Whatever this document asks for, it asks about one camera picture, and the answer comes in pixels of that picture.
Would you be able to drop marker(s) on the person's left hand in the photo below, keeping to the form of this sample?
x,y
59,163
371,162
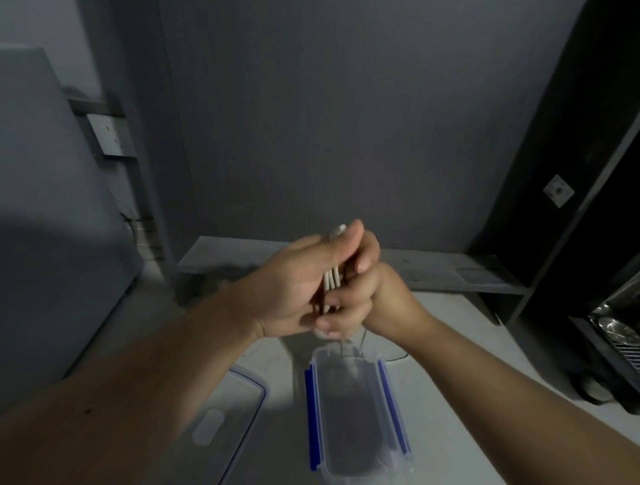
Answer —
x,y
280,285

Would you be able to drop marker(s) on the person's right hand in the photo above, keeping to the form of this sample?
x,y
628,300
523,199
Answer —
x,y
395,305

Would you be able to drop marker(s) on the person's left thumb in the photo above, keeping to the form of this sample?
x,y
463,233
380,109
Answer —
x,y
340,240

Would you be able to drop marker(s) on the person's right fingers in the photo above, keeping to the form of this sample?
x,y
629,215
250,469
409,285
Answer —
x,y
350,305

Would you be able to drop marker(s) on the person's right forearm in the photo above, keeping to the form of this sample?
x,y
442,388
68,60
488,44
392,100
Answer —
x,y
500,399

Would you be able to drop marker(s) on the person's left forearm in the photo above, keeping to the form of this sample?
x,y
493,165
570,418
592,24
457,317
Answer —
x,y
125,399

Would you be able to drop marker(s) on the clear container with blue clips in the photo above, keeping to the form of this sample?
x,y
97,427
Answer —
x,y
357,414

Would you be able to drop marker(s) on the clear plastic container lid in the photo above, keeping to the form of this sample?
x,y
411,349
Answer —
x,y
225,429

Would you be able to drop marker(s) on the white square sticker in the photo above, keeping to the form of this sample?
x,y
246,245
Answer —
x,y
558,191

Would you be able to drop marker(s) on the black cabinet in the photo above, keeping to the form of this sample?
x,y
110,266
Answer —
x,y
575,125

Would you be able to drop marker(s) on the steel dish rack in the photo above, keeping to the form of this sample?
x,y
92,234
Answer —
x,y
617,330

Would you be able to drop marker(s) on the white wall socket plate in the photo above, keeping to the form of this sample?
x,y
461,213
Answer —
x,y
107,135

